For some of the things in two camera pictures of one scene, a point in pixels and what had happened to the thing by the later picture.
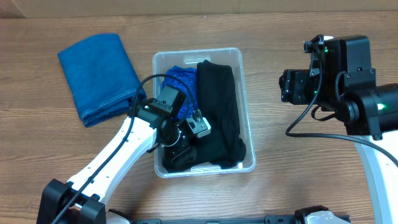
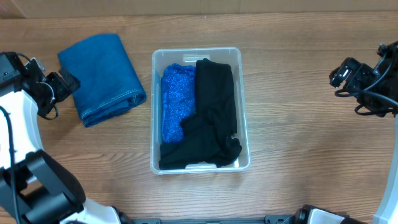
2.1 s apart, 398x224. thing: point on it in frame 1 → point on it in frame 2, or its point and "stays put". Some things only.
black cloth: x=216 y=98 stays put
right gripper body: x=288 y=86 → x=348 y=76
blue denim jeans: x=101 y=78 stays put
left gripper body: x=176 y=143 → x=55 y=92
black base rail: x=268 y=219 stays put
